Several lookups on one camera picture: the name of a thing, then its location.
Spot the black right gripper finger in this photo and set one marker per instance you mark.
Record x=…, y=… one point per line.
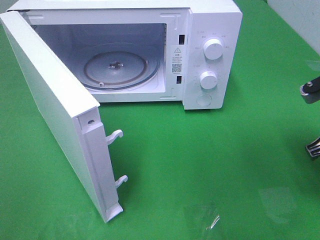
x=314, y=148

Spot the round microwave door button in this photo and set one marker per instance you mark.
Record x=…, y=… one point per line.
x=204, y=100

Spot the white microwave knob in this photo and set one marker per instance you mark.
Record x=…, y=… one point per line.
x=213, y=48
x=208, y=80

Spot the white microwave door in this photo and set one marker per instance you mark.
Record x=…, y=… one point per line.
x=71, y=113

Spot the white microwave oven body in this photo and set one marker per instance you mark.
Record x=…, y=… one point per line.
x=172, y=31

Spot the glass microwave turntable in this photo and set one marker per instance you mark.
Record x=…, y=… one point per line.
x=118, y=70

